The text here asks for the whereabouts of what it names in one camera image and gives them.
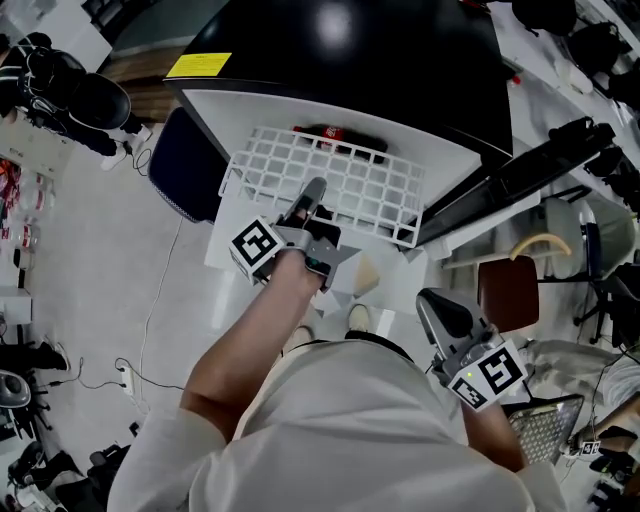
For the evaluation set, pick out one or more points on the dark blue chair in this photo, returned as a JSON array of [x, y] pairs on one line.
[[185, 170]]

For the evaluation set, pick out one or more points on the person's right white shoe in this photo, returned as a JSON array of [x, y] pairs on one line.
[[359, 317]]

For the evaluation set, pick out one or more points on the white power strip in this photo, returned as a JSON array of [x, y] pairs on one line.
[[127, 381]]

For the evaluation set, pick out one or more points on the grey round base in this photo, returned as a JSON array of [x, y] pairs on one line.
[[12, 390]]

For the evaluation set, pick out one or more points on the white wire fridge shelf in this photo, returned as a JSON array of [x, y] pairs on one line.
[[350, 172]]

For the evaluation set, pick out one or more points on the grey shell chair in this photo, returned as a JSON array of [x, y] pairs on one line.
[[565, 230]]

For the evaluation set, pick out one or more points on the beige drawer cabinet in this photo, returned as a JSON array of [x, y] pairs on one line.
[[30, 150]]

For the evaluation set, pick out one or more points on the triangle-patterned paper sheet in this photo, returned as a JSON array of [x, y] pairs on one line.
[[350, 280]]

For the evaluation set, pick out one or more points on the person's white shoe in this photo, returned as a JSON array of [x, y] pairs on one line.
[[359, 317], [301, 337]]

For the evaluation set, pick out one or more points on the dark cola bottle red label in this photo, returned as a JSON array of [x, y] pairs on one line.
[[332, 134]]

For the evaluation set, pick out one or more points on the person's black trousers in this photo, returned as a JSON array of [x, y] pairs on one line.
[[385, 345]]

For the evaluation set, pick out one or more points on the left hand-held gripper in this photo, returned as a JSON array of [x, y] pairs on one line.
[[255, 245]]

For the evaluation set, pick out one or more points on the white table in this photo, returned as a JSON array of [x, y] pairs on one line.
[[220, 250]]

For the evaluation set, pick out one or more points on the person's left white shoe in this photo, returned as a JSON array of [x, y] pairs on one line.
[[301, 337]]

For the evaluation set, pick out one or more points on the wooden platform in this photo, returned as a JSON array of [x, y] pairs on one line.
[[145, 95]]

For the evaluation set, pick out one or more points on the brown seat wooden chair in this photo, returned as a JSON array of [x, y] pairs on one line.
[[507, 295]]

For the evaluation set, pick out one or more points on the person's right forearm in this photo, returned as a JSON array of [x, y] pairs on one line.
[[492, 435]]

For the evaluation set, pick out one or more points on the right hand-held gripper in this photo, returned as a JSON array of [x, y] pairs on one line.
[[500, 372]]

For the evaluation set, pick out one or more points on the black office chair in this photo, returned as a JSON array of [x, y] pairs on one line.
[[615, 300]]

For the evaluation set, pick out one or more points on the black round shell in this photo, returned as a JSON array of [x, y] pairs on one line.
[[100, 102]]

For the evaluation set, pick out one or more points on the person's white shirt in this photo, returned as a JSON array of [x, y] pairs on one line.
[[340, 440]]

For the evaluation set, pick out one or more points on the black mini fridge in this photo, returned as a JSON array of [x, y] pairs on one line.
[[360, 55]]

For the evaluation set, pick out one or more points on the white box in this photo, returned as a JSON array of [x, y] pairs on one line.
[[15, 306]]

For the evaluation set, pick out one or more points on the person's left forearm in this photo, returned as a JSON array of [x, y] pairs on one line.
[[250, 345]]

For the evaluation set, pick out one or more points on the pile of clear bottles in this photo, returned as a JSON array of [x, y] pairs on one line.
[[30, 200]]

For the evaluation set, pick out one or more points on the row of black bags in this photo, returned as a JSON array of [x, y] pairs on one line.
[[595, 45]]

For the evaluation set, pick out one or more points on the white shelf rack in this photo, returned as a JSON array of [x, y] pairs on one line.
[[540, 100]]

